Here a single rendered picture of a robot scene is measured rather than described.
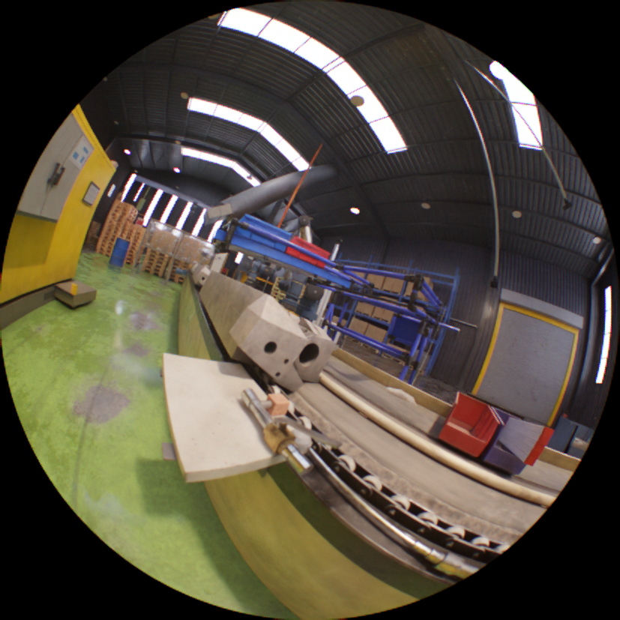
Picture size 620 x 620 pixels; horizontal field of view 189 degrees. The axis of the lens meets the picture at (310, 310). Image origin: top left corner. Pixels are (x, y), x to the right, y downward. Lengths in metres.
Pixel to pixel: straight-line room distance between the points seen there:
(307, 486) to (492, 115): 9.20
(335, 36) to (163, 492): 10.07
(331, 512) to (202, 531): 0.80
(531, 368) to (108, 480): 11.88
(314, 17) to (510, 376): 16.04
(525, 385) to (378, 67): 14.30
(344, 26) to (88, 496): 9.93
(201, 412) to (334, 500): 0.24
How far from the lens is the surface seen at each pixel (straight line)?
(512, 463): 0.80
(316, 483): 0.33
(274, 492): 0.41
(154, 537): 1.05
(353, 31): 9.05
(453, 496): 0.53
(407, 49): 8.91
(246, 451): 0.29
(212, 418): 0.32
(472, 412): 1.03
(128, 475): 1.17
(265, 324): 0.41
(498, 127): 9.14
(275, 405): 0.36
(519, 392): 11.19
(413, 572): 0.35
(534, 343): 11.41
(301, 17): 9.28
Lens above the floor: 1.02
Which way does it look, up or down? 1 degrees down
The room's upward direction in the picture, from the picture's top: 21 degrees clockwise
